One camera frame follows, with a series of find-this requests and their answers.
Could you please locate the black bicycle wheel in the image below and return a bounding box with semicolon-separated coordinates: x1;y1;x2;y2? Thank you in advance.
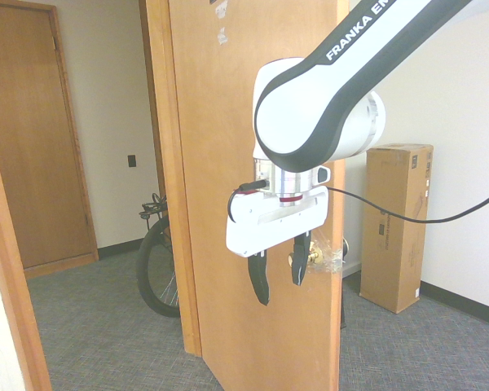
135;194;182;319

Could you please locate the brass door knob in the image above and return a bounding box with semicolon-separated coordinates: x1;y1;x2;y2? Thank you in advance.
308;241;324;266

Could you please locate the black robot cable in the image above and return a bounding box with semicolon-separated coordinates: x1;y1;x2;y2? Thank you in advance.
227;182;489;225

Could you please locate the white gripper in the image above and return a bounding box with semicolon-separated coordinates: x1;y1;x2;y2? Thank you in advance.
225;186;331;307

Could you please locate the brown wooden open door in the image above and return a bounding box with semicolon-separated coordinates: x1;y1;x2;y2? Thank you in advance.
167;0;350;391

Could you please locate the brown closed hallway door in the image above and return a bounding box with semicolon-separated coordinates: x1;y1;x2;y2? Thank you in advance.
0;0;99;280

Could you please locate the tall cardboard box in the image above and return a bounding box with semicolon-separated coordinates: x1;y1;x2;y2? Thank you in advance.
359;143;434;314

